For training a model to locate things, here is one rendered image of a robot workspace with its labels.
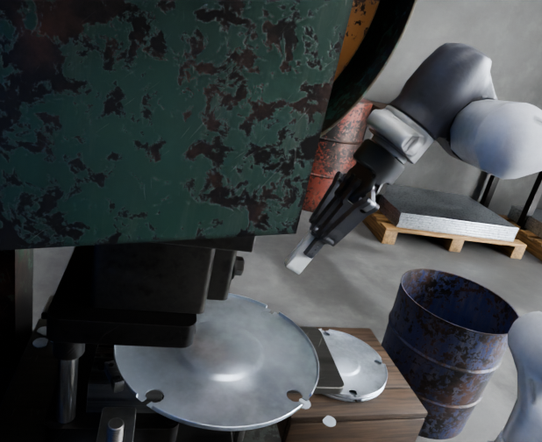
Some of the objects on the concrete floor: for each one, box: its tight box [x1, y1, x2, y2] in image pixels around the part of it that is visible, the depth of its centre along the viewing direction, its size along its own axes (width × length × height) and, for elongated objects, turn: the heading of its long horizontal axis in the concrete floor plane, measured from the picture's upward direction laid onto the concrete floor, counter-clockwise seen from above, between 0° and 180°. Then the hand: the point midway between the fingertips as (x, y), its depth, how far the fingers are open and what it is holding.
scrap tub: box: [381, 268, 519, 439], centre depth 175 cm, size 42×42×48 cm
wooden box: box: [277, 327, 428, 442], centre depth 144 cm, size 40×38×35 cm
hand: (304, 252), depth 75 cm, fingers closed
